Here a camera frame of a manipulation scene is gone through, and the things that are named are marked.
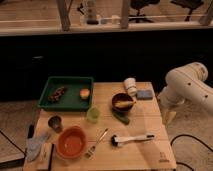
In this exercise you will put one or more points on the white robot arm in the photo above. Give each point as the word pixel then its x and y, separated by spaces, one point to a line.
pixel 185 83

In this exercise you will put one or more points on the green plastic cup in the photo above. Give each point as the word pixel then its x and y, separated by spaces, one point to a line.
pixel 92 115

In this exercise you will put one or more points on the grey metal cup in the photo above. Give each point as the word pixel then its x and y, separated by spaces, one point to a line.
pixel 55 122

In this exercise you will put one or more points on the dark brown bowl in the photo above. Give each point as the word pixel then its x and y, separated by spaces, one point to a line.
pixel 121 97

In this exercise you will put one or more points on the orange peach fruit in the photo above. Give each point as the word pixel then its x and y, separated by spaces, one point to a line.
pixel 84 93

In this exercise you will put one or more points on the yellow corn cob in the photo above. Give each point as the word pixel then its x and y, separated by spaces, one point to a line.
pixel 124 104

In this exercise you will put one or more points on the green cucumber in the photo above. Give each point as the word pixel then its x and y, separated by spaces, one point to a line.
pixel 122 118

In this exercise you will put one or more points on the green plastic tray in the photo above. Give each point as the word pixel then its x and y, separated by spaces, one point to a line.
pixel 70 100

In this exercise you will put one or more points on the blue sponge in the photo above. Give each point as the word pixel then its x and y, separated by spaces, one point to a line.
pixel 144 95

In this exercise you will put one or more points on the orange plastic bowl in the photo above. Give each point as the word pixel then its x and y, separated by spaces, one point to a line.
pixel 71 143

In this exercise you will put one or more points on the grey blue cloth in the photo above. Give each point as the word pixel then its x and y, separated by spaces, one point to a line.
pixel 34 145

